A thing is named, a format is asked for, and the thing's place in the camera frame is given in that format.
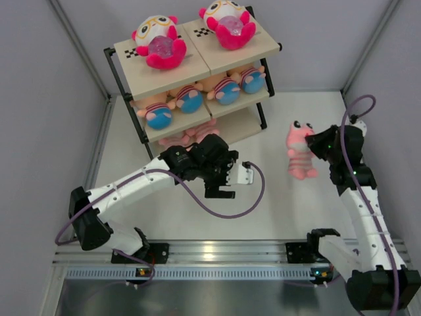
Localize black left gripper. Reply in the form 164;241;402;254
198;152;239;199

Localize pink plush corner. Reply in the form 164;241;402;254
185;118;220;143

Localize peach doll blue pants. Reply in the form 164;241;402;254
167;83;203;114
130;92;175;130
199;73;240;105

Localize white pink panda plush glasses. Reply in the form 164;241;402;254
132;15;187;70

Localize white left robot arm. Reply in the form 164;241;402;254
69;134;253;263

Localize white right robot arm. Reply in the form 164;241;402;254
305;121;420;313

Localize pink striped plush bottom shelf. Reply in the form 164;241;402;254
159;134;190;149

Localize peach doll on middle shelf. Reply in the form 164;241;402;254
227;63;266;94

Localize beige three-tier shelf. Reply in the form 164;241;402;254
104;1;282;149

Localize white panda toy on shelf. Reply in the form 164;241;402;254
199;0;257;50

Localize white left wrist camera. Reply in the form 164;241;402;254
226;163;254;186

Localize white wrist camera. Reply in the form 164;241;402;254
226;163;254;186
351;120;367;137

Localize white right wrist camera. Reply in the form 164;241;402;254
351;120;367;137

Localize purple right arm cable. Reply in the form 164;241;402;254
340;95;401;316

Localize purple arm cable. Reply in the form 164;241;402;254
340;95;401;316
55;161;266;290

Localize white slotted cable duct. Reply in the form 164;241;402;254
66;265;332;280

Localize aluminium frame post left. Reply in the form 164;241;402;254
45;0;112;103

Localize aluminium frame post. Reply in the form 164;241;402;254
340;0;402;97
45;0;112;103

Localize aluminium frame post right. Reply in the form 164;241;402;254
340;0;402;97

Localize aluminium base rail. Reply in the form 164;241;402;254
52;238;410;266

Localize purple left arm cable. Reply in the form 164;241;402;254
55;161;266;290

